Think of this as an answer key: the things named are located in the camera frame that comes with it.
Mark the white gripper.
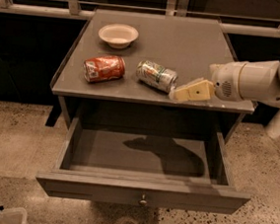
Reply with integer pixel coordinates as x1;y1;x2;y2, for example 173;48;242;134
169;61;245;102

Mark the silver green 7up can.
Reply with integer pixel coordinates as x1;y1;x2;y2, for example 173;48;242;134
136;60;178;93

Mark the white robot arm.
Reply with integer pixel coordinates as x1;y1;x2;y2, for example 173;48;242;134
170;60;280;139

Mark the grey cabinet with top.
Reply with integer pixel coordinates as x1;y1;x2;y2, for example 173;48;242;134
51;9;254;139

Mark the orange soda can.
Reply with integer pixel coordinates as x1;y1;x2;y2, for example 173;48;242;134
83;55;125;83

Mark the open grey top drawer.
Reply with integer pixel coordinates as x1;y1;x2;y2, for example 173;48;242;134
35;118;250;214

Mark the brass drawer knob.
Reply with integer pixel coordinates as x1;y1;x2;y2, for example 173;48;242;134
138;194;147;206

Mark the white paper bowl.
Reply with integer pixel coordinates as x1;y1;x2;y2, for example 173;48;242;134
98;24;139;49

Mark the clear plastic bin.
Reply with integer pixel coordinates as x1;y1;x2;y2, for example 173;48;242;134
0;207;29;224

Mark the metal window frame railing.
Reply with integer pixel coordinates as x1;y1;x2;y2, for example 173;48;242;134
0;0;280;40

